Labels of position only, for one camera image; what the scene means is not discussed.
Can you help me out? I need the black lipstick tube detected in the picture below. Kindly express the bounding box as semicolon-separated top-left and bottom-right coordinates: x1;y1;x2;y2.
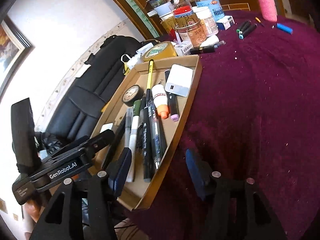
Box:
190;46;215;55

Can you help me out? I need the maroon velvet tablecloth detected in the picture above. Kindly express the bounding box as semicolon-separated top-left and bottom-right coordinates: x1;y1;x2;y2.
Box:
128;17;319;239

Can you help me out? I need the clear blue gel pen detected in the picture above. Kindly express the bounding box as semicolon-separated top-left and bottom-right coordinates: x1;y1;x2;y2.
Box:
149;102;162;170

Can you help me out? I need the pink knit-sleeved bottle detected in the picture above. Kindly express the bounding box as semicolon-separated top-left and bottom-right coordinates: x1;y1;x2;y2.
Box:
258;0;277;23

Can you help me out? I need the cardboard tray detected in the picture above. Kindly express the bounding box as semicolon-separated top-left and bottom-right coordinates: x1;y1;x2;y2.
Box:
92;55;202;211

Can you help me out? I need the red lid glass jar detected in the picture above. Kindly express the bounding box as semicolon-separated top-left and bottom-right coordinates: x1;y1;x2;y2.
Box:
172;5;199;28

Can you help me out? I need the yellow pen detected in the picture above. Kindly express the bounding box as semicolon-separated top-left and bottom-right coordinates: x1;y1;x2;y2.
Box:
146;59;154;102

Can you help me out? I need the translucent white pen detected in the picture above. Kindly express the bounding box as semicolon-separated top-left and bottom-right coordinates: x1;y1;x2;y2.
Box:
124;107;133;147

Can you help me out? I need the green lighter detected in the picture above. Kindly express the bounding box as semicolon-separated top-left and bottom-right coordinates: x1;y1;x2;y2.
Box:
133;100;141;117

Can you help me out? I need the yellow tape roll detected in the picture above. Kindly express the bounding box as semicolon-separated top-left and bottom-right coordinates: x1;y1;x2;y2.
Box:
142;41;177;62

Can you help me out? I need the small blue white box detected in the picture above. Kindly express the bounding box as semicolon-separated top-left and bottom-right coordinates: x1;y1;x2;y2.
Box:
216;15;235;30

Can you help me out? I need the white marker pen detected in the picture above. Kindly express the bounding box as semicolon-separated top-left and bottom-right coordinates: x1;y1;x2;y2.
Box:
126;115;139;183

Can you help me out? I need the white barcode box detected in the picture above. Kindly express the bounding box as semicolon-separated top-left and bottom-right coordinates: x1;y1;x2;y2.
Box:
174;41;193;56

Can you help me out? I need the black marker green cap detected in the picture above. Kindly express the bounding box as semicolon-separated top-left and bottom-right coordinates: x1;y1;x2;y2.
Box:
236;20;251;34

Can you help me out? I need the white bottle orange cap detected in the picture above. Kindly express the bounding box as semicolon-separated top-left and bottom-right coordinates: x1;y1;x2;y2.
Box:
151;84;169;119

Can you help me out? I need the black marker pink cap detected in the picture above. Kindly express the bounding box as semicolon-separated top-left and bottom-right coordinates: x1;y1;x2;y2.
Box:
164;69;180;123

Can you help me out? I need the black sofa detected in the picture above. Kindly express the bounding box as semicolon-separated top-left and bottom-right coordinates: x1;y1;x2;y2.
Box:
35;35;142;155

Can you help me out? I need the blue cylindrical battery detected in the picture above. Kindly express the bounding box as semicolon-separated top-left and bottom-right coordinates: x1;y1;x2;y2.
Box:
277;23;293;35

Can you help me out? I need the black marker teal cap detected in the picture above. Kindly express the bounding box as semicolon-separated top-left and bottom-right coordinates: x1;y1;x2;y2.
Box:
239;24;257;40

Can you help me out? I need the white supplement bottle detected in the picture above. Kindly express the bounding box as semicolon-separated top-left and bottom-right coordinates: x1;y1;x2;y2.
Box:
193;7;219;37

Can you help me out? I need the white power adapter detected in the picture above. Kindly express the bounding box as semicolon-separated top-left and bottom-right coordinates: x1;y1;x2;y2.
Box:
164;64;193;98

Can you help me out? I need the blue label plastic jar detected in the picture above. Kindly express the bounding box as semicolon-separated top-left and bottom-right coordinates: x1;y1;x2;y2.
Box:
194;0;225;22

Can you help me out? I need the black tape roll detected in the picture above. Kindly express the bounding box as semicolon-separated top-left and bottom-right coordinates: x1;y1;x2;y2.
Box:
122;85;144;107

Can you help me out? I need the left hand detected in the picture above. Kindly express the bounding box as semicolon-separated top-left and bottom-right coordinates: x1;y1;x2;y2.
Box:
23;196;49;223

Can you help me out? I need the framed picture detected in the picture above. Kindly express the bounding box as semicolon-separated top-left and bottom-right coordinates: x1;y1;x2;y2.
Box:
1;16;34;100

